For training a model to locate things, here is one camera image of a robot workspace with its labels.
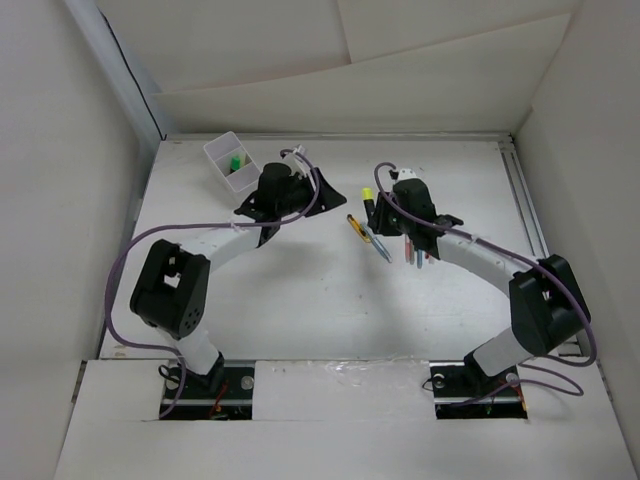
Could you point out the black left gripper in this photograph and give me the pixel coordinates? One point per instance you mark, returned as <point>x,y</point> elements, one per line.
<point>325,200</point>

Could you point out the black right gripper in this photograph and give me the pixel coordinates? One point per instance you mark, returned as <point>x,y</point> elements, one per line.
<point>379,223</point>

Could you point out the blue utility knife pen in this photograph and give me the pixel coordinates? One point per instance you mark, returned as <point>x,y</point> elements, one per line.
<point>376,243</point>

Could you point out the green cap black highlighter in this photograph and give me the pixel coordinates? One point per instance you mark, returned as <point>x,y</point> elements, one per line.
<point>236,163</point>

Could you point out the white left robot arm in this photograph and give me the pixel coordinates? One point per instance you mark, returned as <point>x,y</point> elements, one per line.
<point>171,291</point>

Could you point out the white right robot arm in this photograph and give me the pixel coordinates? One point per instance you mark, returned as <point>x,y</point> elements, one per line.
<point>546,304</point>

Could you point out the yellow utility knife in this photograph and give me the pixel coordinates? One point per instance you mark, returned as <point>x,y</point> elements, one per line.
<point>358,228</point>

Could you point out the white plastic organizer container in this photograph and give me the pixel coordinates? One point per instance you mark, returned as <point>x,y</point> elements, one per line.
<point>219,153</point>

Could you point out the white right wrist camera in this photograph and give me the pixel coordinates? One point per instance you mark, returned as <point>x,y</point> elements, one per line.
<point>402,174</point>

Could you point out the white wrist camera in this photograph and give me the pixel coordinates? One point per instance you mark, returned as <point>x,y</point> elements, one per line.
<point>291,158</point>
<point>402,174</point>

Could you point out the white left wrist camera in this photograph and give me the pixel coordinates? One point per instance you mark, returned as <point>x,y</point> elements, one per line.
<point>291,158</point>

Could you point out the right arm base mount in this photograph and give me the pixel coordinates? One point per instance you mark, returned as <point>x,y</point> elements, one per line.
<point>462,391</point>

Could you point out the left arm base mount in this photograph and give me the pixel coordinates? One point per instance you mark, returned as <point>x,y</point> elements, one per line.
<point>224,395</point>

